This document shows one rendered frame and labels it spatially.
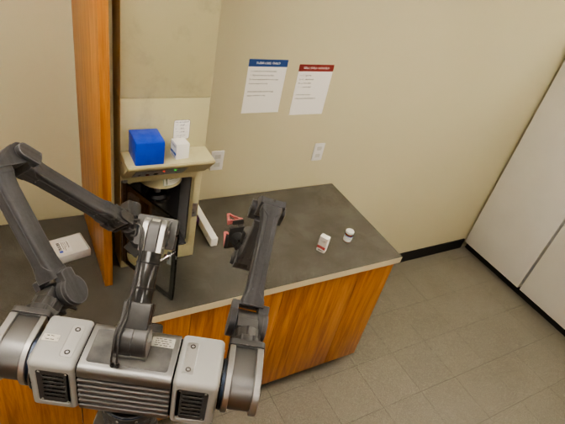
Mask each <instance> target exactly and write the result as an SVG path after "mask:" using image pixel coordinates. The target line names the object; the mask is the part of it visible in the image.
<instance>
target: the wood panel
mask: <svg viewBox="0 0 565 424"><path fill-rule="evenodd" d="M71 12H72V27H73V41H74V56H75V70H76V85H77V112H78V127H79V141H80V156H81V170H82V187H83V188H85V189H86V190H88V191H89V192H91V193H93V194H95V195H96V196H98V197H99V198H101V199H104V200H107V201H110V202H111V203H112V192H111V140H110V86H109V34H108V0H71ZM84 217H85V220H86V223H87V228H88V231H89V234H90V237H91V240H92V244H93V248H94V251H95V253H96V257H97V260H98V265H99V267H100V270H101V274H102V276H103V281H104V284H105V286H109V285H113V244H112V231H107V230H106V229H104V228H102V227H101V226H99V223H98V222H96V221H95V220H94V219H93V218H92V217H90V216H89V215H87V214H85V213H84Z"/></svg>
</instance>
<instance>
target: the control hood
mask: <svg viewBox="0 0 565 424"><path fill-rule="evenodd" d="M214 164H215V160H214V158H213V157H212V156H211V154H210V153H209V151H208V149H207V148H206V147H205V146H194V147H189V156H188V158H184V159H178V160H176V159H175V158H174V157H173V155H172V154H171V148H169V149H165V156H164V164H156V165H146V166H136V165H135V164H134V162H133V160H132V158H131V155H130V153H129V152H128V151H121V152H120V175H121V177H122V178H132V176H133V175H134V174H135V173H136V172H148V171H157V170H166V169H176V168H185V167H188V169H186V170H185V171H184V172H199V171H205V170H206V169H208V168H209V167H211V166H212V165H214Z"/></svg>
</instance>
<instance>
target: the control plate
mask: <svg viewBox="0 0 565 424"><path fill-rule="evenodd" d="M186 169H188V167H185V168H176V169H166V170H157V171H148V172H136V173H135V174H134V175H133V176H132V178H136V177H145V175H146V174H150V175H149V176H154V174H155V173H158V174H157V175H163V173H164V174H170V173H171V174H172V173H175V172H177V173H180V172H184V171H185V170H186ZM174 170H176V171H174ZM163 171H164V172H163ZM169 172H170V173H169ZM138 175H140V176H138Z"/></svg>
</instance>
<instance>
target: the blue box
mask: <svg viewBox="0 0 565 424"><path fill-rule="evenodd" d="M129 153H130V155H131V158H132V160H133V162H134V164H135V165H136V166H146V165H156V164H164V156H165V141H164V140H163V138H162V136H161V134H160V132H159V130H158V129H143V130H129Z"/></svg>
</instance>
